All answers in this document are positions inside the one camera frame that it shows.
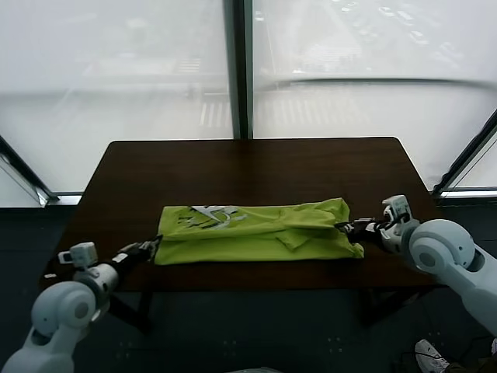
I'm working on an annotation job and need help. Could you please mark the grey robot torso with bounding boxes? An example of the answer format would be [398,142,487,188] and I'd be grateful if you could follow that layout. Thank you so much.
[240,364,284,373]

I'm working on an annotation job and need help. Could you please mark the slanted grey window frame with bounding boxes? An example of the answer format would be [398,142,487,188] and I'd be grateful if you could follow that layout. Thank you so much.
[0,135,85,207]

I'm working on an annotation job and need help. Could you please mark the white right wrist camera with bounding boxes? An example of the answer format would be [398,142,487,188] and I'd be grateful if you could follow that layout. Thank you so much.
[381,195,412,222]

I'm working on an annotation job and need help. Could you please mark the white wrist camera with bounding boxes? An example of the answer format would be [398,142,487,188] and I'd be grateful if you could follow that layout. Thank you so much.
[57,242,97,269]
[381,195,412,222]

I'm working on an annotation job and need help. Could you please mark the slanted dark window frame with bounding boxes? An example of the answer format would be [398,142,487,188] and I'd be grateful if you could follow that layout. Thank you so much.
[433,112,497,200]

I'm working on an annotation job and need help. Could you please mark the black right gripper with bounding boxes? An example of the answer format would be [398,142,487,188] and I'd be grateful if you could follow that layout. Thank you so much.
[333,218,384,242]

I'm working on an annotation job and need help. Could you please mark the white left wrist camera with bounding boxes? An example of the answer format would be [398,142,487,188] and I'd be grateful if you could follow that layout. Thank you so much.
[57,242,97,269]

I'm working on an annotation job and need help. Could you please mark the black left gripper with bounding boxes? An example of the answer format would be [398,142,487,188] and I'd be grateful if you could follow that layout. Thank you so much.
[112,234,163,275]

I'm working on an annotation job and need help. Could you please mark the dark grey vertical window post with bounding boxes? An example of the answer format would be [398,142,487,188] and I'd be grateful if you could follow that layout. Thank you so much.
[223,0,255,141]

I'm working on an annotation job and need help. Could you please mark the grey curved outdoor rail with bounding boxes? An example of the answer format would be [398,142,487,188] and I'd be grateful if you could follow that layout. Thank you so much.
[267,76,490,96]

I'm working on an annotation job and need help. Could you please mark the white sneaker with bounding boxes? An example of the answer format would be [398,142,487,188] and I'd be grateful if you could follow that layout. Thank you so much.
[414,338,451,371]

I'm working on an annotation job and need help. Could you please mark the lime green printed t-shirt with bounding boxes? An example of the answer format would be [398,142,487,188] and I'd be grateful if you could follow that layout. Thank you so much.
[154,197,365,267]

